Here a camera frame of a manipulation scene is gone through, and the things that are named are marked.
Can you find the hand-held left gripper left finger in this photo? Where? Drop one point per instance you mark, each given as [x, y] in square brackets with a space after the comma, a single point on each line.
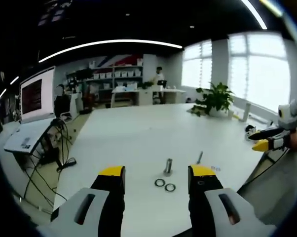
[89, 217]

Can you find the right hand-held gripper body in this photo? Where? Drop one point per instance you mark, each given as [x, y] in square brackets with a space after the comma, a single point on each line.
[289, 116]

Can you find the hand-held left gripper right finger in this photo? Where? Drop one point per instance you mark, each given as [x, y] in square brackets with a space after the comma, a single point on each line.
[212, 212]

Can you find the dark metal washer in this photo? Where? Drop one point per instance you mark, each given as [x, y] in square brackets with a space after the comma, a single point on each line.
[170, 187]
[159, 183]

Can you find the metal threaded stud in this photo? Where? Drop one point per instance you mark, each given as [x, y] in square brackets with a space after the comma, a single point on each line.
[168, 166]

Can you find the small white black device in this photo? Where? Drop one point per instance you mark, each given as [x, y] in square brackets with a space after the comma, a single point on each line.
[250, 131]

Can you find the white cylinder bottle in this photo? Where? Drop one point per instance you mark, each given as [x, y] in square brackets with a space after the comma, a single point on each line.
[247, 112]

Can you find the small clear plastic piece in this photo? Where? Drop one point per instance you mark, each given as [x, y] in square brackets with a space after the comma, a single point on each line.
[216, 168]

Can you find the bright window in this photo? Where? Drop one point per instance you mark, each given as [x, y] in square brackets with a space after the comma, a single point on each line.
[257, 71]

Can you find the loose metal bolt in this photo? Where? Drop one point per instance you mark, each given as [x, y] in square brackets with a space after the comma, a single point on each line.
[199, 158]

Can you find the green potted plant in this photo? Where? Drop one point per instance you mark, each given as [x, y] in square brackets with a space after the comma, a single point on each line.
[216, 98]

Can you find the white side desk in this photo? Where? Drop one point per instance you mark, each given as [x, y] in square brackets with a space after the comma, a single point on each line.
[25, 138]

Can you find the short ceiling light strip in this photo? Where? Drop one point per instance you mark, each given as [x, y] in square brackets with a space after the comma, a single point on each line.
[257, 13]

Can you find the white low cabinet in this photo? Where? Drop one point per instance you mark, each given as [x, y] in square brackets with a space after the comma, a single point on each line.
[76, 105]

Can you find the black office chair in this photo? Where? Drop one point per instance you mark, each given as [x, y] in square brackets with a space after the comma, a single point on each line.
[61, 105]

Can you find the white office desk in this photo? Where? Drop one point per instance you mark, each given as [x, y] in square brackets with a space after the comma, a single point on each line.
[143, 95]

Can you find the computer monitor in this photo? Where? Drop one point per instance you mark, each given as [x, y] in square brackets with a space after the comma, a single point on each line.
[37, 96]

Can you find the shelf with white bins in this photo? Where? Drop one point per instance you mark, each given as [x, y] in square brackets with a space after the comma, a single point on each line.
[114, 76]

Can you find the long curved ceiling light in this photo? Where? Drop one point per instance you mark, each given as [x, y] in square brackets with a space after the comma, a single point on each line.
[109, 45]

